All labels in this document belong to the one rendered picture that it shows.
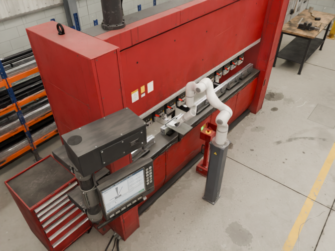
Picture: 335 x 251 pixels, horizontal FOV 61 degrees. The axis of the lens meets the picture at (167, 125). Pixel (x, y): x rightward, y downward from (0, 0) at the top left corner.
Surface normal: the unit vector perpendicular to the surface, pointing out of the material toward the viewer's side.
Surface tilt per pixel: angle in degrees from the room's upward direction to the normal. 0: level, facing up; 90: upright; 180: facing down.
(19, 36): 90
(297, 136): 0
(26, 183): 0
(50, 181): 0
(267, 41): 90
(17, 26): 90
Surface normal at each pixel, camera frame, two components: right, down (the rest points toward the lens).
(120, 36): 0.76, 0.41
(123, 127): 0.00, -0.77
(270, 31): -0.65, 0.47
